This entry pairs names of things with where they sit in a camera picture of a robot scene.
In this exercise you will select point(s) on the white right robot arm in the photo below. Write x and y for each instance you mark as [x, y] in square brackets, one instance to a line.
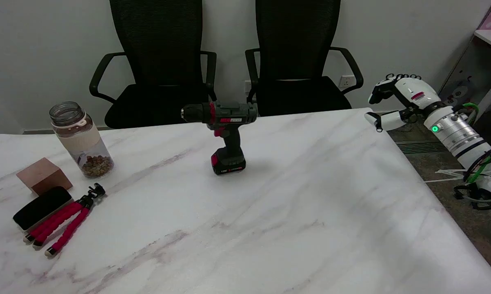
[459, 136]

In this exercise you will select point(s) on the glass jar with nuts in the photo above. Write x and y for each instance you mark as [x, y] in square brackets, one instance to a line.
[82, 136]

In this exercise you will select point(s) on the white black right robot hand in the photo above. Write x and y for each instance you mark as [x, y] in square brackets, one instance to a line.
[414, 90]

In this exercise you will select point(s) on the black whiteboard eraser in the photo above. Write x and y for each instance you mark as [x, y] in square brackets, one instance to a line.
[41, 207]

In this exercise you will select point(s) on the black mesh office chair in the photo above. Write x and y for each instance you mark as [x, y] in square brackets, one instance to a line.
[296, 45]
[155, 49]

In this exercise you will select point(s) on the dark floor vent grille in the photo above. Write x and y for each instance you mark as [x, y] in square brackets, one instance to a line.
[421, 147]

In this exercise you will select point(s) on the red flexible mini tripod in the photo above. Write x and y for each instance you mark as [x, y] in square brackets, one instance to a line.
[65, 222]

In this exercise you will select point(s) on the pink brown cube block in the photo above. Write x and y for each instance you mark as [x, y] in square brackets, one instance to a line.
[41, 175]

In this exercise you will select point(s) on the black red power screwdriver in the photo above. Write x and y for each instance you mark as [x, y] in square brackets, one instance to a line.
[229, 112]

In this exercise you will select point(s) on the cartoon owl desk panel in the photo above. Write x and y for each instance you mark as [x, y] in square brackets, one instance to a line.
[469, 69]

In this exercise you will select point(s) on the white wall socket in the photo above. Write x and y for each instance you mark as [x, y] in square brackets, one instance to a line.
[347, 81]
[247, 86]

